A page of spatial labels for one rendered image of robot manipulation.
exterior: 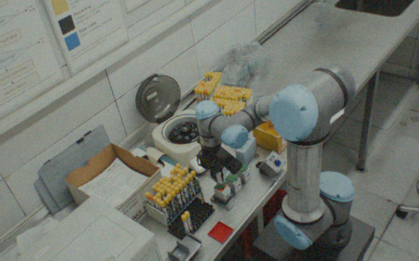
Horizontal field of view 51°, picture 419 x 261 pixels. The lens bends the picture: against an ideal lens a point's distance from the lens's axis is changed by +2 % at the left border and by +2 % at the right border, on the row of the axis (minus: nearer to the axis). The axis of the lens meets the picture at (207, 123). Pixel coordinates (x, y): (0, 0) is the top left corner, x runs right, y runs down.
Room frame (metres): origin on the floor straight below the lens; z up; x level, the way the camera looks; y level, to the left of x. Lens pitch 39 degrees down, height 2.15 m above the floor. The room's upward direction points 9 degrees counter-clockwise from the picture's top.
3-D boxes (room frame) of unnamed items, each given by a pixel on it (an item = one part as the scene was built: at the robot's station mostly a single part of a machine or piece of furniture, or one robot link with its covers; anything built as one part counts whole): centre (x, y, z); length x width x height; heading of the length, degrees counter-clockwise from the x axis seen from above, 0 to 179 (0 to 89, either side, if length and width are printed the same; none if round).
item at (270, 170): (1.22, -0.22, 0.92); 0.13 x 0.07 x 0.08; 46
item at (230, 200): (1.10, -0.02, 0.89); 0.09 x 0.05 x 0.04; 48
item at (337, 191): (0.85, -0.34, 1.11); 0.13 x 0.12 x 0.14; 125
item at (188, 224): (1.03, 0.11, 0.93); 0.17 x 0.09 x 0.11; 136
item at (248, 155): (1.29, -0.14, 0.92); 0.10 x 0.07 x 0.10; 142
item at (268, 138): (1.39, -0.28, 0.92); 0.13 x 0.13 x 0.10; 43
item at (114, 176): (1.19, 0.38, 0.95); 0.29 x 0.25 x 0.15; 46
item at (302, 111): (0.78, -0.23, 1.32); 0.15 x 0.12 x 0.55; 125
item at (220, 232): (0.96, 0.01, 0.88); 0.07 x 0.07 x 0.01; 46
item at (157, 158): (1.31, 0.24, 0.92); 0.24 x 0.12 x 0.10; 46
